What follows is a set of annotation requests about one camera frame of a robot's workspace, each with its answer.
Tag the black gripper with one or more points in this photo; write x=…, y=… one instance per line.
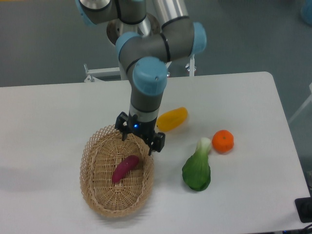
x=145, y=130

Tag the purple sweet potato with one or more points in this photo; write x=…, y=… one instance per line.
x=124, y=167

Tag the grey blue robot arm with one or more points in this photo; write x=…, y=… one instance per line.
x=144, y=59

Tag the woven wicker basket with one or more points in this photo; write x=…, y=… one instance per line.
x=103, y=152

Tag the yellow mango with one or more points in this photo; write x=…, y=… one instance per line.
x=172, y=119

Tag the green bok choy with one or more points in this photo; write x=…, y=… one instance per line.
x=196, y=172

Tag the orange tangerine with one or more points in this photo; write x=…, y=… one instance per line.
x=223, y=141

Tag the black device at table edge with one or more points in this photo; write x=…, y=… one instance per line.
x=304, y=209

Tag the blue object top right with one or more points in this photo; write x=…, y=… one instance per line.
x=306, y=12

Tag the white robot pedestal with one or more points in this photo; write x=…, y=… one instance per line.
x=123, y=72

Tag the white frame right edge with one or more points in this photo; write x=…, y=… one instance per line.
x=302, y=106

